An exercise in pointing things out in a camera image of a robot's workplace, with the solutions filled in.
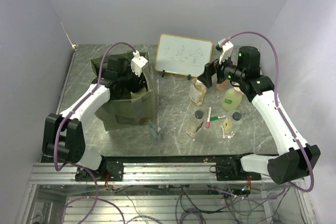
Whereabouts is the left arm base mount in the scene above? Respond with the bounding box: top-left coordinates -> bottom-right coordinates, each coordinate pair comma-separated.
75,161 -> 124,182

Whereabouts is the small whiteboard with stand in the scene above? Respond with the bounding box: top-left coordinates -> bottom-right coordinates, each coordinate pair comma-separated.
154,34 -> 213,77

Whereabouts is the green canvas bag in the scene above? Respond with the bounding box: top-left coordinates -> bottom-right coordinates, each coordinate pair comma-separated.
90,51 -> 156,130

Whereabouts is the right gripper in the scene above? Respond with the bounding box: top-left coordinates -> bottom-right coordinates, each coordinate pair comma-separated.
197,50 -> 245,88

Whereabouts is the green bottle beige pump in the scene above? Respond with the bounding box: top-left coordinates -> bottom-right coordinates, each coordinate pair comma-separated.
221,87 -> 243,112

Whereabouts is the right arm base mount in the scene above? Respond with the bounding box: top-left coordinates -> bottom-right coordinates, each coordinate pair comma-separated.
215,155 -> 246,181

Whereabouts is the yellow-green lotion bottle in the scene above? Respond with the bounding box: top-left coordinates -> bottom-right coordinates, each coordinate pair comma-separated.
130,87 -> 147,99

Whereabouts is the clear bottle black label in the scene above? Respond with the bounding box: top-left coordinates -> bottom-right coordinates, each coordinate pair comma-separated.
186,110 -> 205,136

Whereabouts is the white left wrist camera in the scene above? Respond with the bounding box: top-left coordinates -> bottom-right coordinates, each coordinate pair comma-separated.
130,50 -> 148,77

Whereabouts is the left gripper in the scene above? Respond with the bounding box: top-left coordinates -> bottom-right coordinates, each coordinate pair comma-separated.
119,64 -> 146,93

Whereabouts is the amber pump soap bottle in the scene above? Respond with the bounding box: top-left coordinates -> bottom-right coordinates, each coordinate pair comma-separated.
189,78 -> 207,106

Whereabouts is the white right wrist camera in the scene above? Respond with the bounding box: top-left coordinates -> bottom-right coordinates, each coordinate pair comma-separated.
216,39 -> 234,63

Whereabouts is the orange bottle pink cap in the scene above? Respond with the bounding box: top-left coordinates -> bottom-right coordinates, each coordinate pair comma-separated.
216,80 -> 230,91

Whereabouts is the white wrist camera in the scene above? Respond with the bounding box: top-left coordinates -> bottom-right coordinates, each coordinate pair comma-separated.
130,50 -> 148,77
216,39 -> 234,63

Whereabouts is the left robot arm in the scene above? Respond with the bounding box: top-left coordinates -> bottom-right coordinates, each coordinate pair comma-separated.
42,51 -> 148,180

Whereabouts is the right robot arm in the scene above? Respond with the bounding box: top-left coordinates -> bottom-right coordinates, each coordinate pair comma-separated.
197,46 -> 321,185

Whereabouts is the clear bottle yellow label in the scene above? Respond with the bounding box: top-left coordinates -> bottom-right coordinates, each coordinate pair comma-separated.
223,111 -> 242,138

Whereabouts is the green whiteboard marker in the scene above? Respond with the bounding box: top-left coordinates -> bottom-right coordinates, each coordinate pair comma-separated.
210,115 -> 226,121

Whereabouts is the pink whiteboard marker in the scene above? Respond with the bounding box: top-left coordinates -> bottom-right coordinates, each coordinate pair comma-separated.
206,106 -> 212,129

